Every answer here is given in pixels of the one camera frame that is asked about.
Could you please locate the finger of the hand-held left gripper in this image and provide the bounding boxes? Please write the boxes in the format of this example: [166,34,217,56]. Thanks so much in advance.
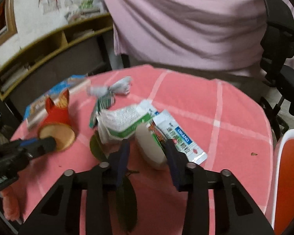
[13,136,57,157]

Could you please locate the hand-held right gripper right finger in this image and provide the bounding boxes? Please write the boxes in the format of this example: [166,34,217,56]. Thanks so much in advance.
[163,139,276,235]

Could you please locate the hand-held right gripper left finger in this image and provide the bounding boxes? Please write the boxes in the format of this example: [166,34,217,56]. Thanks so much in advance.
[18,139,131,235]

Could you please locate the white blue sachet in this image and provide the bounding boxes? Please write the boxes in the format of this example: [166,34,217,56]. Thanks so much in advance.
[153,110,208,165]

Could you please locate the red fox paper cup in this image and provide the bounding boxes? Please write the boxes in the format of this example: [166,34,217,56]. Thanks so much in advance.
[37,89,76,151]

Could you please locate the white orange basin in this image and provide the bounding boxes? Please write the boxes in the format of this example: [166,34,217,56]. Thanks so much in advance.
[271,128,294,235]

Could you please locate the person's left hand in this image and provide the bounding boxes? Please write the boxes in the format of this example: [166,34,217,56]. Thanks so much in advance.
[0,185,21,223]

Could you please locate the small dark green leaf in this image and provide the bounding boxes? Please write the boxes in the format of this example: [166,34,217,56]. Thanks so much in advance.
[89,133,109,162]

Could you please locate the red green sachet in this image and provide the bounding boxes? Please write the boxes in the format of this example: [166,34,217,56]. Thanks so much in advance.
[147,121,169,150]

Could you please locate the white green crumpled wrapper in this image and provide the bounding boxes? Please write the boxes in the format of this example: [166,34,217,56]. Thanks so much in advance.
[97,99,160,144]

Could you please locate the large dark green leaf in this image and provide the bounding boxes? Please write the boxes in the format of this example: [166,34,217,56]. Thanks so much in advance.
[115,170,138,233]

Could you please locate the blue printed box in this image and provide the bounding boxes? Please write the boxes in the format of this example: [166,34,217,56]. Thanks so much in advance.
[23,75,91,130]

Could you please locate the green foil packet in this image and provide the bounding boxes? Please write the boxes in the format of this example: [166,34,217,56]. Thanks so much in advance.
[89,94,115,128]

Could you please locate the pink checked tablecloth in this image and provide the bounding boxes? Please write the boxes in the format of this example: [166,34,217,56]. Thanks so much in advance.
[10,65,275,235]

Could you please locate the crumpled grey tissue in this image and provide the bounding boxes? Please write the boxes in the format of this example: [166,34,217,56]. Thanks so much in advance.
[87,76,133,97]

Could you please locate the books in shelf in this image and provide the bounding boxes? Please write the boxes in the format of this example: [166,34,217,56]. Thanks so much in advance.
[0,64,30,91]

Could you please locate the wooden shelf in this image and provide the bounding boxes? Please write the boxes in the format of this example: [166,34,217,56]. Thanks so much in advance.
[0,12,114,128]

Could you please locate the stack of papers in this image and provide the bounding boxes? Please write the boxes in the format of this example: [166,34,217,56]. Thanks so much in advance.
[64,2,108,22]

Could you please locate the hanging pink sheet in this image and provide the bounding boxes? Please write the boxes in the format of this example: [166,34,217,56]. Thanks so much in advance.
[95,0,294,77]

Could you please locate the black office chair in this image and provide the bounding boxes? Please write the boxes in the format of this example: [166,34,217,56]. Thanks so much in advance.
[256,0,294,140]

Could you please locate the wooden window frame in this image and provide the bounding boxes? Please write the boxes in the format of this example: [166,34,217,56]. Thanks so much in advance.
[0,0,18,52]

